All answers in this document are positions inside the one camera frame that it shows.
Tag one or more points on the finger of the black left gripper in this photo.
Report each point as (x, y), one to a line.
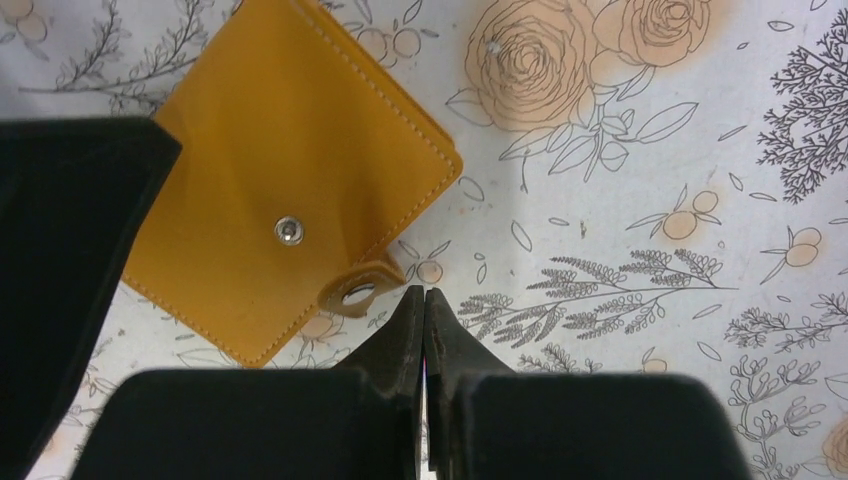
(74, 194)

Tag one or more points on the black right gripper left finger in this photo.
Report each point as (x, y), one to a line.
(392, 362)

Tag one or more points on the orange leather card holder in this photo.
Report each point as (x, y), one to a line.
(301, 161)

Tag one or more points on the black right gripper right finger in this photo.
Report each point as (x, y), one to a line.
(450, 352)

